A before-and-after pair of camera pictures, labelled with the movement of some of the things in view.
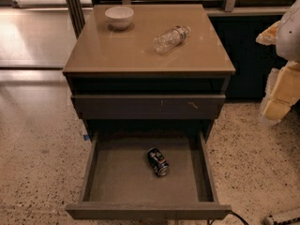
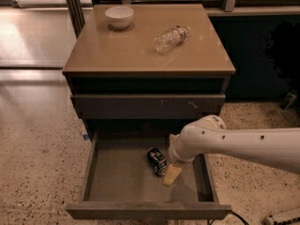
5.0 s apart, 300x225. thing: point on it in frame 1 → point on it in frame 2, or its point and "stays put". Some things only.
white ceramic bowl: x=119 y=17 stays put
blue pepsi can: x=157 y=161 stays put
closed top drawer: x=148 y=106 stays put
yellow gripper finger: x=269 y=36 → x=173 y=171
